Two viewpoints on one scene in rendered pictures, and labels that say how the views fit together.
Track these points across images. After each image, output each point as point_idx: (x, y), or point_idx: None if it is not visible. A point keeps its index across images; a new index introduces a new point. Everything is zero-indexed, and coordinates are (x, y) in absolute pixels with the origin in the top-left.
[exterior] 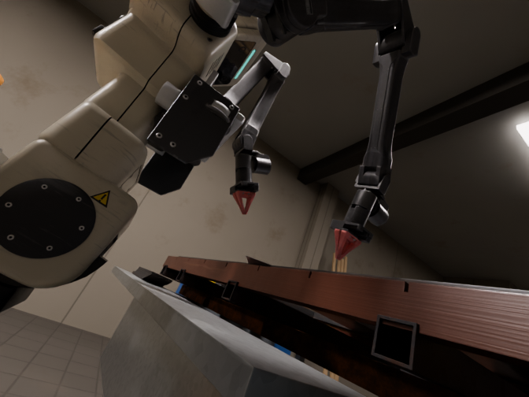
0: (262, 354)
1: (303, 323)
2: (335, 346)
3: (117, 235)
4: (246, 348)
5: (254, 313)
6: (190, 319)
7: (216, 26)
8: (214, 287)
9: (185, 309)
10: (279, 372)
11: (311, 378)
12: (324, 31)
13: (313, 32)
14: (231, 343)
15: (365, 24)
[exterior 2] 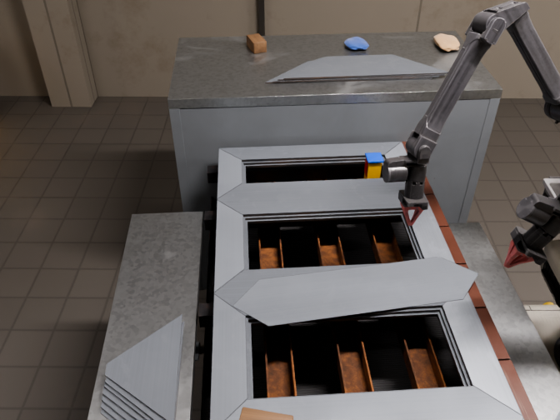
0: (468, 236)
1: None
2: (402, 256)
3: (550, 266)
4: (474, 237)
5: (427, 330)
6: (493, 251)
7: None
8: None
9: (496, 275)
10: (471, 223)
11: (456, 228)
12: (543, 89)
13: (548, 97)
14: (480, 235)
15: (522, 57)
